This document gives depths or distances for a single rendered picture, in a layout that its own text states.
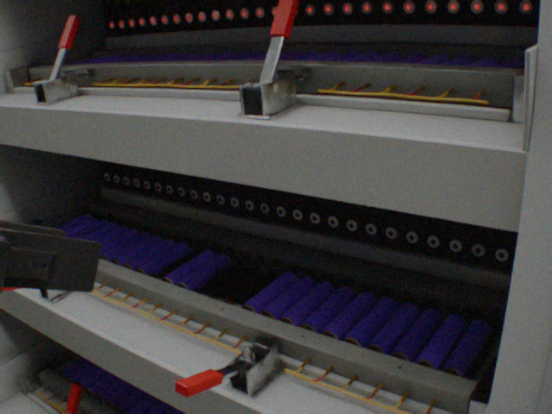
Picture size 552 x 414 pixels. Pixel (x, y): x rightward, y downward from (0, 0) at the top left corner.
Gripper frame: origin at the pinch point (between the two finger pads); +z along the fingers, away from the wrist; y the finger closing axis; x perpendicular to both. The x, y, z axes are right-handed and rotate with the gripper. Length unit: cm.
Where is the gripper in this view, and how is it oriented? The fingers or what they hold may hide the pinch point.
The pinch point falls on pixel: (29, 254)
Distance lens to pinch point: 34.4
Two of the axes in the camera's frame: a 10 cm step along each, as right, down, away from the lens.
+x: -2.1, 9.8, -0.3
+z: 5.6, 1.5, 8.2
